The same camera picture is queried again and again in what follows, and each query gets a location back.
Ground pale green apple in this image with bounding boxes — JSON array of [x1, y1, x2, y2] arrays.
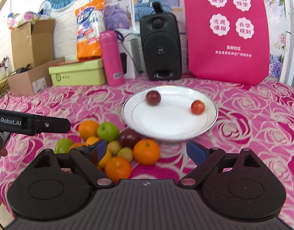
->
[[54, 138, 74, 154]]

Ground small tangerine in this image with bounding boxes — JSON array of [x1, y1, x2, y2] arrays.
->
[[69, 142, 84, 149]]

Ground large orange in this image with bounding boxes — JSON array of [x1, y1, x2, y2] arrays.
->
[[105, 156, 132, 183], [78, 121, 99, 141]]

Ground yellow orange kumquat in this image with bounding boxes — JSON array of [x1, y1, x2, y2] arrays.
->
[[98, 149, 113, 169]]

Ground small mandarin orange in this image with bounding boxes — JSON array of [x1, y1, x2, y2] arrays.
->
[[85, 136, 100, 146]]

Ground large front orange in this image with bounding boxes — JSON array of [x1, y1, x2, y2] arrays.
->
[[105, 156, 132, 183]]

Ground bright green apple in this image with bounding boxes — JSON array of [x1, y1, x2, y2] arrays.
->
[[97, 122, 119, 143]]

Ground tan longan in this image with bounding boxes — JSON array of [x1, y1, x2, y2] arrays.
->
[[117, 147, 134, 162], [107, 141, 122, 156]]

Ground dark purple plum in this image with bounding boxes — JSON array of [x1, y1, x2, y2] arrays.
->
[[118, 129, 142, 149]]

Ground red orange small tomato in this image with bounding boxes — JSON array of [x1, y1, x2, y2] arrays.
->
[[191, 100, 206, 115]]

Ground orange with stem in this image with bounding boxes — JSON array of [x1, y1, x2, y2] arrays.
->
[[133, 139, 161, 165]]

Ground dark red plum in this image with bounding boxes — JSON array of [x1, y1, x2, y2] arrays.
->
[[145, 90, 161, 106]]

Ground small brown cardboard box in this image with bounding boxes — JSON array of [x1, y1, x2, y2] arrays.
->
[[7, 57, 65, 96]]

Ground green shoe box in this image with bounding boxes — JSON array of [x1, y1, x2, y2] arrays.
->
[[48, 58, 106, 86]]

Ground tall open cardboard box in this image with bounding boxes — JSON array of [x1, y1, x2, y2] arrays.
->
[[11, 19, 55, 70]]

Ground pink thermos bottle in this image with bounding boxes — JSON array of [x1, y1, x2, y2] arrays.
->
[[99, 31, 124, 86]]

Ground white round plate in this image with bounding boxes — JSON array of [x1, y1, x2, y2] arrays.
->
[[122, 85, 219, 141]]

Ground white box behind thermos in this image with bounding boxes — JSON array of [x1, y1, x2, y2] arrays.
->
[[118, 37, 142, 79]]

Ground bedding poster purple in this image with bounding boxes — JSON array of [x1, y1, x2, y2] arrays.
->
[[88, 0, 134, 32]]

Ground black speaker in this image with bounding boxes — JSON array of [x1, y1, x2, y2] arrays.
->
[[140, 2, 182, 81]]

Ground pink fabric bag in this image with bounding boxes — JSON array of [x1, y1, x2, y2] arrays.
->
[[184, 0, 270, 86]]

